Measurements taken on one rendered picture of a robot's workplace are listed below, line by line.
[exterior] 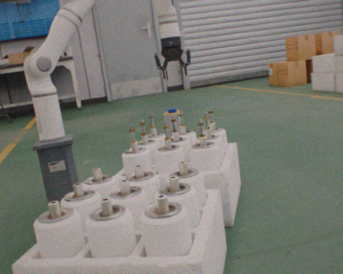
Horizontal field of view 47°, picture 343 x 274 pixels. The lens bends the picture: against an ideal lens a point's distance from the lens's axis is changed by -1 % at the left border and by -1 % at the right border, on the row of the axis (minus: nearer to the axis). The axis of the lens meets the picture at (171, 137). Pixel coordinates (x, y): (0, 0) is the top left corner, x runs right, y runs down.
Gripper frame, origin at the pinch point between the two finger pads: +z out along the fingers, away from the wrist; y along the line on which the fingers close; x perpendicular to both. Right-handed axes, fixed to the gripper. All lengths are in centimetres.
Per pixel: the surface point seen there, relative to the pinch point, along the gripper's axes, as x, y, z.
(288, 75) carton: 353, 97, 34
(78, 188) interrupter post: -65, -19, 20
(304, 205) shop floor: -21, 40, 48
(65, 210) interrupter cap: -74, -19, 22
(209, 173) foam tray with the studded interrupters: -32.6, 10.4, 29.8
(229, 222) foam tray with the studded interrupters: -33, 15, 46
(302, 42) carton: 359, 118, -3
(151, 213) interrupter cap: -79, 1, 22
